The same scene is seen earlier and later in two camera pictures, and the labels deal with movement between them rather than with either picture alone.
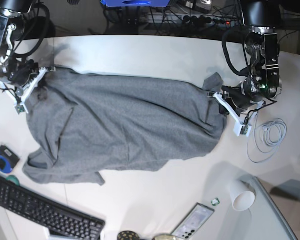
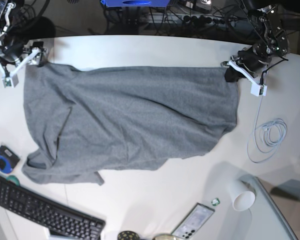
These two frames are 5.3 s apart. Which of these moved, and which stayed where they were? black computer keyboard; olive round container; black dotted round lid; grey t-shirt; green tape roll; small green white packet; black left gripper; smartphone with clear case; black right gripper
Moved: grey t-shirt; black right gripper; black left gripper
Stayed: green tape roll; black computer keyboard; small green white packet; smartphone with clear case; black dotted round lid; olive round container
